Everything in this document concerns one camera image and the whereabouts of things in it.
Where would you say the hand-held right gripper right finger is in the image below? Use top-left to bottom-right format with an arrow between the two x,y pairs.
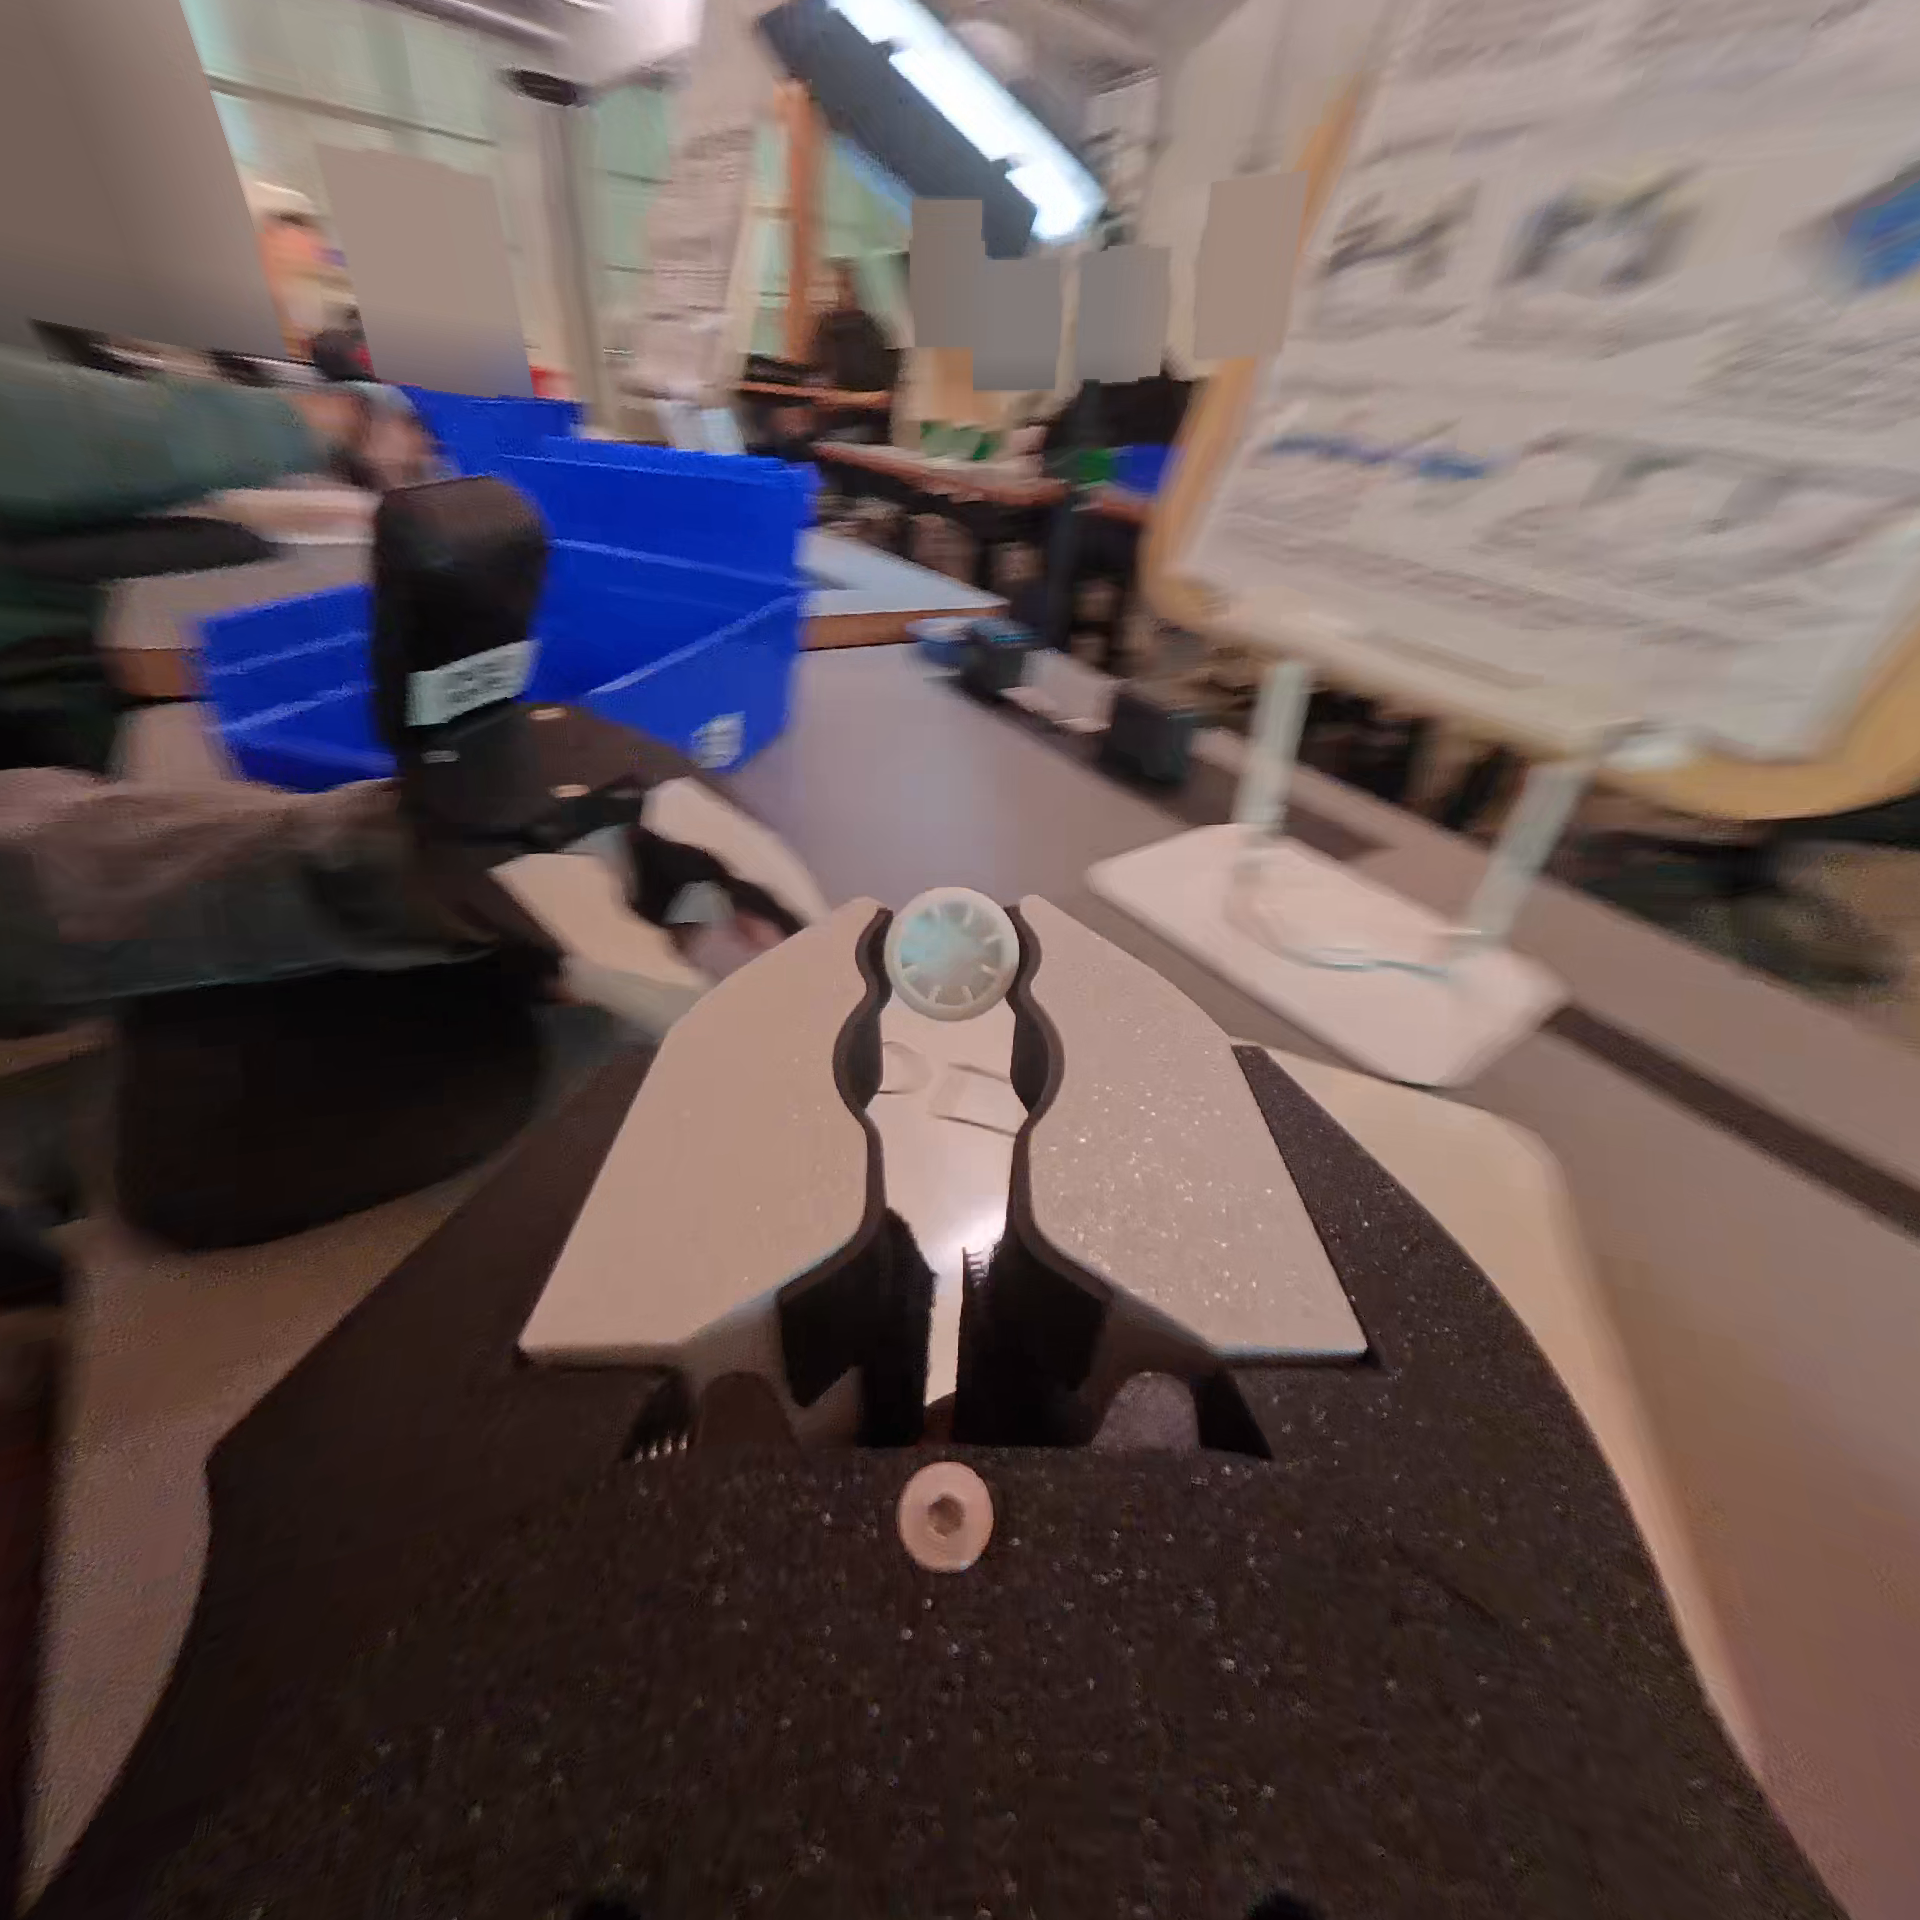
976,895 -> 1366,1412

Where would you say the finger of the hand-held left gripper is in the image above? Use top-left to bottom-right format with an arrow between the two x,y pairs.
497,850 -> 787,1006
632,775 -> 832,938

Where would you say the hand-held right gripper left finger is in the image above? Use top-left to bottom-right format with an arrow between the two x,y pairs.
521,900 -> 950,1418

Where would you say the blue plastic bin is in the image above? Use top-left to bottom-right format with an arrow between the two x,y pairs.
408,385 -> 822,577
204,541 -> 806,795

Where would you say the black whiteboard marker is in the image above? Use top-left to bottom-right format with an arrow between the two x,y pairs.
883,887 -> 1028,1022

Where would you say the white whiteboard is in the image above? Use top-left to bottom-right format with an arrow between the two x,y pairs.
854,989 -> 1773,1801

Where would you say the person's left forearm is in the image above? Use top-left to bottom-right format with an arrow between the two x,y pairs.
0,767 -> 570,1022

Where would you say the black boxy object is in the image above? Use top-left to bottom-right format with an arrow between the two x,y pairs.
1098,679 -> 1203,795

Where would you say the white hanging sign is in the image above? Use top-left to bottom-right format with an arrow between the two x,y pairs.
632,0 -> 787,398

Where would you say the black studio light panel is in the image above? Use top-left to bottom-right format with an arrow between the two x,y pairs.
759,0 -> 1113,247

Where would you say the white table sign stand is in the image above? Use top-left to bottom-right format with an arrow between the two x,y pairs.
1087,0 -> 1920,1088

